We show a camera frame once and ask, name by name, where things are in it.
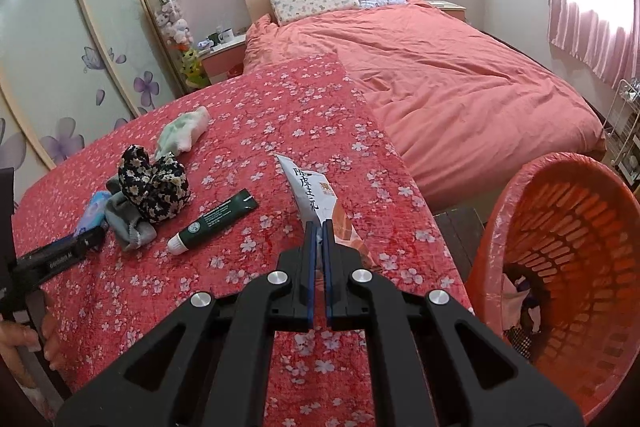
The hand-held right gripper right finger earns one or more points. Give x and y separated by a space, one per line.
327 287

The pink duvet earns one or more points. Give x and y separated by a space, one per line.
450 82

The green and white sock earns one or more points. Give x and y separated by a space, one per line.
182 134

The light blue plastic packet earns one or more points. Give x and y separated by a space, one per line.
95 209

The white mug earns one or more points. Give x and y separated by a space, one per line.
226 35

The white snack packet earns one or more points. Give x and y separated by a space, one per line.
312 192

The floral sliding door wardrobe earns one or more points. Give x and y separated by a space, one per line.
65 32

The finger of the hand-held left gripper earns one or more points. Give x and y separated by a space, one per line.
55 259

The dark green tube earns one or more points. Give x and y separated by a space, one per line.
220 217

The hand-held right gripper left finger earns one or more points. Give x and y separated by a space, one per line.
311 287

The hanging plush toy stack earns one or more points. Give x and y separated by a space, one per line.
172 19

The pink and white nightstand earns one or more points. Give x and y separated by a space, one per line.
447 9
222 57

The yellow green plush toy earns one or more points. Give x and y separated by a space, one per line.
194 64

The grey sock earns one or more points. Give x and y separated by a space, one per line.
125 224

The black floral cloth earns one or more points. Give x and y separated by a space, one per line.
155 192

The dark mug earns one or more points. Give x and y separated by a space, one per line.
214 38

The orange plastic laundry basket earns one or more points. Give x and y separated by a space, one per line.
575 207

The black polka dot cloth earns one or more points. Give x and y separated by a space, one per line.
520 338

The red floral blanket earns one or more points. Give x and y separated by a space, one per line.
250 132

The person's left hand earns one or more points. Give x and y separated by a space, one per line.
17 342

